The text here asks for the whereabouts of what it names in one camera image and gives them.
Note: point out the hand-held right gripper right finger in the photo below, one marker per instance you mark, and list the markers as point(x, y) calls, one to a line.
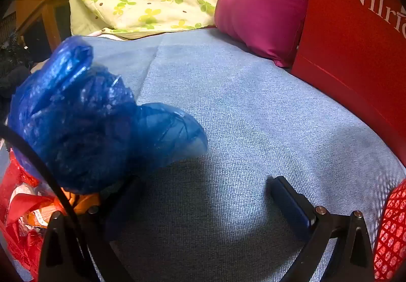
point(290, 202)

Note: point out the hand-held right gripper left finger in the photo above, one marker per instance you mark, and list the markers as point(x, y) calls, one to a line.
point(122, 202)

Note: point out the blue plastic bag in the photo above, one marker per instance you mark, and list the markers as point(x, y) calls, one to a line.
point(79, 117)

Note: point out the red mesh basket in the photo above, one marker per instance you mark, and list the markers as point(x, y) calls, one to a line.
point(393, 231)

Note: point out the orange snack wrapper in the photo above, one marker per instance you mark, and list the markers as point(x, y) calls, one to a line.
point(82, 202)

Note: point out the red plastic wrapper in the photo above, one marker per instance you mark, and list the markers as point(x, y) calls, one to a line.
point(19, 202)

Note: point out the light blue blanket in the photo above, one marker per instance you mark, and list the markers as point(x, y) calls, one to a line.
point(238, 95)

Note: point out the dark cloth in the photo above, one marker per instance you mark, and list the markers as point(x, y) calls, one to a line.
point(12, 79)

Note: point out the red paper bag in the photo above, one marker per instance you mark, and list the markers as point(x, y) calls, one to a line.
point(349, 47)

